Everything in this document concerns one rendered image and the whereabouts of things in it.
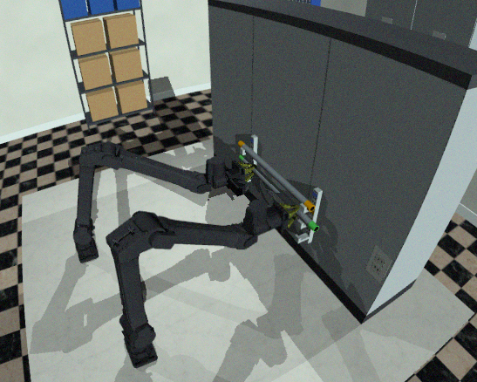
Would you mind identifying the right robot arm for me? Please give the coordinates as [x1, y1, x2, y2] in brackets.
[106, 199, 277, 368]

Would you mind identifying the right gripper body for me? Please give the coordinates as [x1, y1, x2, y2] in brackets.
[266, 202, 290, 234]

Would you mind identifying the black wall panel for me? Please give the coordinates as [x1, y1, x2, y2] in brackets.
[208, 0, 477, 324]

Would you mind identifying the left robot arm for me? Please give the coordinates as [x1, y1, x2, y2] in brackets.
[73, 142, 249, 263]

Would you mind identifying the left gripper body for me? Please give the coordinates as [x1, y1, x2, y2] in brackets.
[232, 160, 245, 181]

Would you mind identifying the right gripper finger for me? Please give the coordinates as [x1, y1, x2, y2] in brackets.
[279, 203, 300, 217]
[288, 215, 297, 228]

